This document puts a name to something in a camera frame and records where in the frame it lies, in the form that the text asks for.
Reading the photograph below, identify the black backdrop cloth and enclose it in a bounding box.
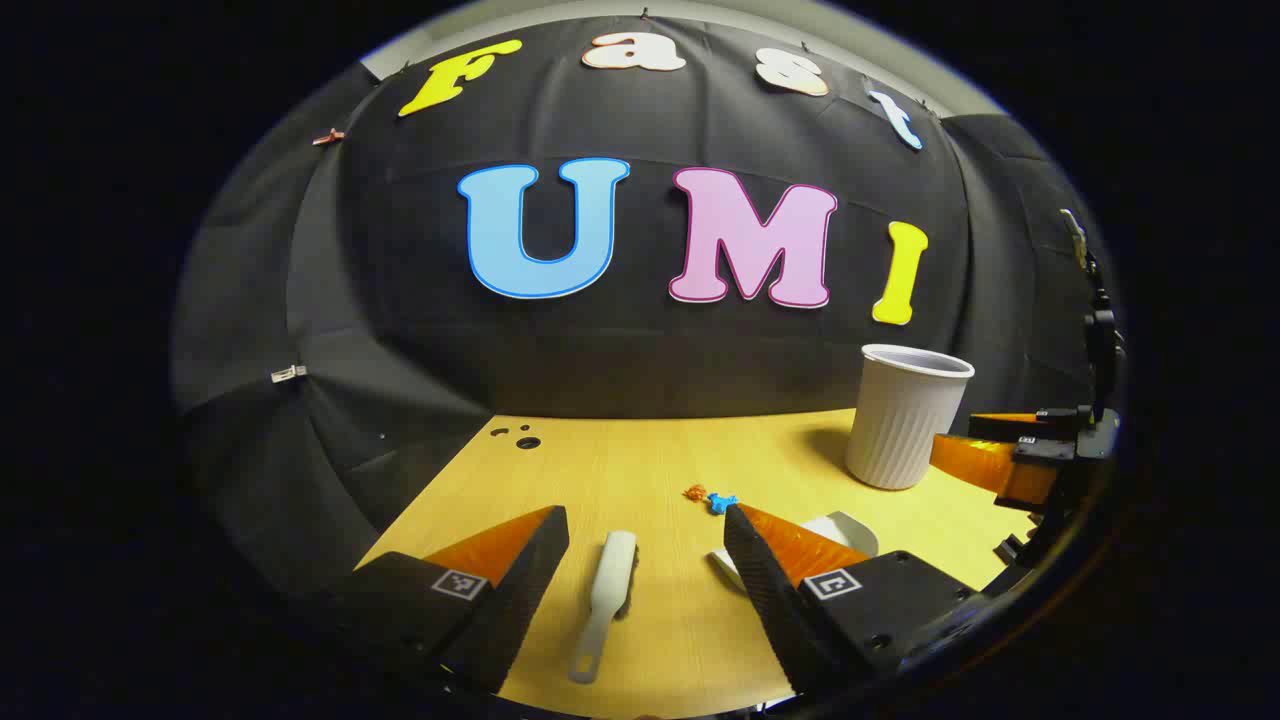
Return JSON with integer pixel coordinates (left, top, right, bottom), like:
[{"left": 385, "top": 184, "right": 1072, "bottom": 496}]
[{"left": 170, "top": 15, "right": 1121, "bottom": 601}]

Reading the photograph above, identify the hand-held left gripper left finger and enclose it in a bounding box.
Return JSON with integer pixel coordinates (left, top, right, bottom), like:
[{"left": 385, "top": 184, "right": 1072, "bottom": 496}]
[{"left": 335, "top": 505, "right": 571, "bottom": 696}]

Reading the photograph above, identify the white dustpan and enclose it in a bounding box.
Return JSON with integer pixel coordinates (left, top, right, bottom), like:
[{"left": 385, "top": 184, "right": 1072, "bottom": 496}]
[{"left": 708, "top": 511, "right": 881, "bottom": 593}]

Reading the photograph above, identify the white ribbed garbage bin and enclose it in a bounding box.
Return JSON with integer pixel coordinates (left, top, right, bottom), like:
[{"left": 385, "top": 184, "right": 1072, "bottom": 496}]
[{"left": 845, "top": 344, "right": 976, "bottom": 491}]

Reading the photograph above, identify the small white broom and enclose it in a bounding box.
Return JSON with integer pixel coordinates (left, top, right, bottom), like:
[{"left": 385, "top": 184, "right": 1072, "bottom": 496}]
[{"left": 568, "top": 530, "right": 639, "bottom": 686}]

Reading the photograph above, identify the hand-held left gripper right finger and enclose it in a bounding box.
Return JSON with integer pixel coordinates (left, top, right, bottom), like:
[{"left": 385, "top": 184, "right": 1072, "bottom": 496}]
[{"left": 723, "top": 503, "right": 986, "bottom": 698}]

